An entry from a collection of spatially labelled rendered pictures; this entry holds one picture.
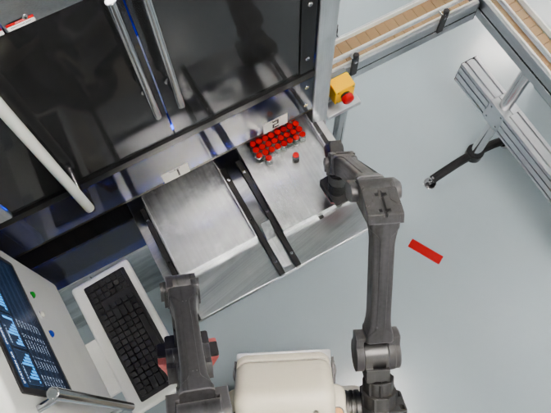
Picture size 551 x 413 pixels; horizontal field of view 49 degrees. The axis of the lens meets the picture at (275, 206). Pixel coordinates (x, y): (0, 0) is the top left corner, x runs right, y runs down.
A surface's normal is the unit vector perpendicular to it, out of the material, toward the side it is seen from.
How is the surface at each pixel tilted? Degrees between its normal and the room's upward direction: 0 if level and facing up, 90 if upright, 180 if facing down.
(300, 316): 0
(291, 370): 42
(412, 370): 0
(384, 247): 47
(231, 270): 0
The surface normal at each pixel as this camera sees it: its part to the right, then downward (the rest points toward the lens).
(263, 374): -0.05, -0.89
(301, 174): -0.02, -0.36
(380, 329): 0.09, 0.43
